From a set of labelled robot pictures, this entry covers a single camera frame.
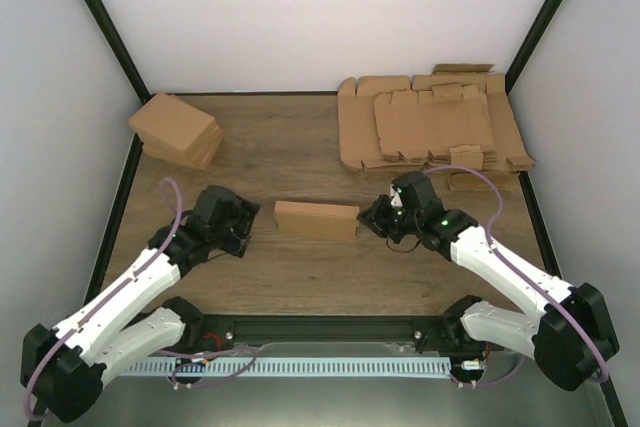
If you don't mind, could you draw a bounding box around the stack of flat cardboard blanks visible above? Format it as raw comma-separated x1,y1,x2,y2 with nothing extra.
337,64,534,191

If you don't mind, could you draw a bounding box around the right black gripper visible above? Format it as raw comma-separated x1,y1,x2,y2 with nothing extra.
359,195,422,245

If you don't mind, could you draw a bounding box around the light blue slotted cable duct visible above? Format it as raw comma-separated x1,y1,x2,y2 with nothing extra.
121,357,451,379

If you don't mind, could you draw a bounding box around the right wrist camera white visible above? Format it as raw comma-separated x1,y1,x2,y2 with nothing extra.
389,185,403,209

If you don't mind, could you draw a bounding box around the cardboard box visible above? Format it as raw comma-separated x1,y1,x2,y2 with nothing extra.
274,200,360,243

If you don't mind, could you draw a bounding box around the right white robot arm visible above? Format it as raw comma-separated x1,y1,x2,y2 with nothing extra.
358,171,620,391

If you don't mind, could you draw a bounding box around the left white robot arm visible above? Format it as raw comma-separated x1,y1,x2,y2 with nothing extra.
20,185,260,422

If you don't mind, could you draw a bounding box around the stack of folded cardboard boxes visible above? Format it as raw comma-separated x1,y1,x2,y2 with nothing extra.
129,93,224,169

